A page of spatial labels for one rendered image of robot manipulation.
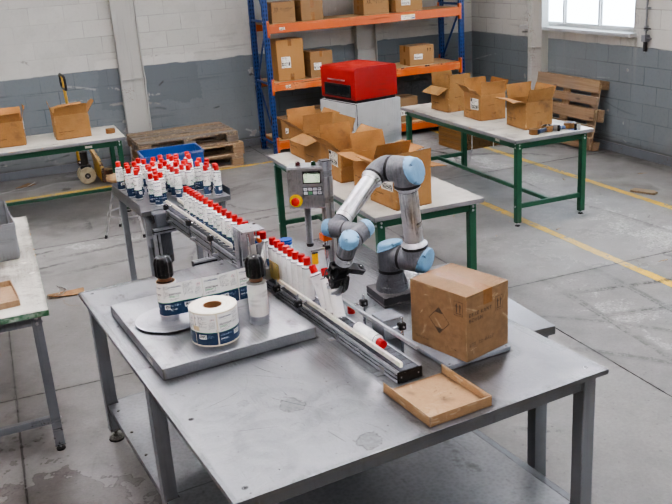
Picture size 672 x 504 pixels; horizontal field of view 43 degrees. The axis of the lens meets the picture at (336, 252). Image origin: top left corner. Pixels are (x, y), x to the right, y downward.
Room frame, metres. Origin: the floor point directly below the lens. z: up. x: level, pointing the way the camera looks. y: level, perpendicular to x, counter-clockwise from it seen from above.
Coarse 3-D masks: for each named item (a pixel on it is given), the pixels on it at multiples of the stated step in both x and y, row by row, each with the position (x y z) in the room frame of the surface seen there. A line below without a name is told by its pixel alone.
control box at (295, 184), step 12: (288, 168) 3.70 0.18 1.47; (300, 168) 3.69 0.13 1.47; (312, 168) 3.68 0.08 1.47; (288, 180) 3.69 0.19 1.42; (300, 180) 3.69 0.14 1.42; (288, 192) 3.70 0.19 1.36; (300, 192) 3.69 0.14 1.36; (300, 204) 3.69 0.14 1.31; (312, 204) 3.68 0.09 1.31; (324, 204) 3.67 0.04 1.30
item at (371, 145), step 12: (360, 132) 6.05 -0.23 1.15; (372, 132) 6.08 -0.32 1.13; (360, 144) 6.02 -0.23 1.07; (372, 144) 6.05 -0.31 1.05; (384, 144) 5.63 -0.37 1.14; (396, 144) 5.68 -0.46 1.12; (408, 144) 5.72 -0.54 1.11; (348, 156) 5.79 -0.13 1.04; (360, 156) 5.79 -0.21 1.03; (372, 156) 6.03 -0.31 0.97; (360, 168) 5.88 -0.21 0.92
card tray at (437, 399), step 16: (448, 368) 2.86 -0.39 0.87; (384, 384) 2.77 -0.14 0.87; (416, 384) 2.82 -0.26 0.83; (432, 384) 2.81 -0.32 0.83; (448, 384) 2.80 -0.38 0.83; (464, 384) 2.77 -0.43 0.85; (400, 400) 2.68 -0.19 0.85; (416, 400) 2.70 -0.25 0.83; (432, 400) 2.69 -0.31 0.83; (448, 400) 2.69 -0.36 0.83; (464, 400) 2.68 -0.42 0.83; (480, 400) 2.61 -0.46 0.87; (416, 416) 2.59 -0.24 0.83; (432, 416) 2.52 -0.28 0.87; (448, 416) 2.55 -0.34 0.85
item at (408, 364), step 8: (272, 280) 3.89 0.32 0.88; (304, 304) 3.55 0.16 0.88; (320, 304) 3.54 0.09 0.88; (328, 320) 3.36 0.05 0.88; (344, 320) 3.35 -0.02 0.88; (352, 336) 3.18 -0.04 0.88; (376, 352) 3.02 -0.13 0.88; (392, 352) 3.01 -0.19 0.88; (384, 360) 2.94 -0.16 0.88; (400, 360) 2.93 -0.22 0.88; (408, 360) 2.93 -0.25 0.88; (400, 368) 2.87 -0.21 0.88; (408, 368) 2.86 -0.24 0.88
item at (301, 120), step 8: (288, 112) 7.23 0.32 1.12; (296, 112) 7.25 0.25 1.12; (304, 112) 7.28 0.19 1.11; (312, 112) 7.30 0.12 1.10; (328, 112) 6.95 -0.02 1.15; (336, 112) 7.07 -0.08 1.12; (288, 120) 7.21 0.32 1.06; (296, 120) 7.23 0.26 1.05; (304, 120) 6.89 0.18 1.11; (312, 120) 6.91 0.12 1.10; (320, 120) 6.94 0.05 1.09; (328, 120) 6.97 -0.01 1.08; (296, 128) 7.00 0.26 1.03; (304, 128) 6.89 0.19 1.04; (312, 128) 6.92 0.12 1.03; (296, 144) 7.05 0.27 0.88; (296, 152) 7.06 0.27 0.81
